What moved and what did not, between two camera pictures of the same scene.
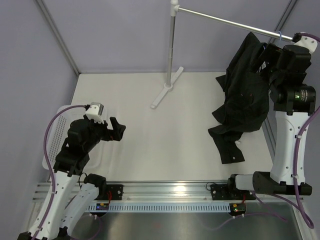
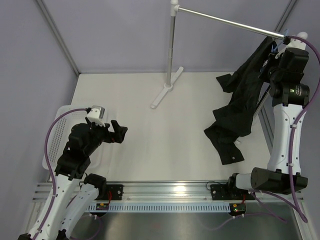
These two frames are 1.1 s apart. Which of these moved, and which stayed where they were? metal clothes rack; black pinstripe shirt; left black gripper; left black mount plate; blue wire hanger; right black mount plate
Moved: black pinstripe shirt; blue wire hanger
Stayed: right black mount plate; left black gripper; metal clothes rack; left black mount plate
